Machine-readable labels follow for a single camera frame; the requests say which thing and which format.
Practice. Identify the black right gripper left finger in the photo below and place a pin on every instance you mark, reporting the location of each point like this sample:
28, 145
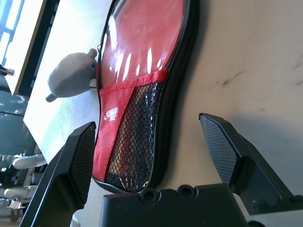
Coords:
61, 177

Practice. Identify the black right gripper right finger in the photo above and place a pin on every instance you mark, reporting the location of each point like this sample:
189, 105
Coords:
227, 151

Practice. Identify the red black paddle case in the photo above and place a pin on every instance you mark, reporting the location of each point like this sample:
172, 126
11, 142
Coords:
111, 132

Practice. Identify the white grey plush toy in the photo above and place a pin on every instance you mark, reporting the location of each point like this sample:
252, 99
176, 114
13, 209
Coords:
68, 78

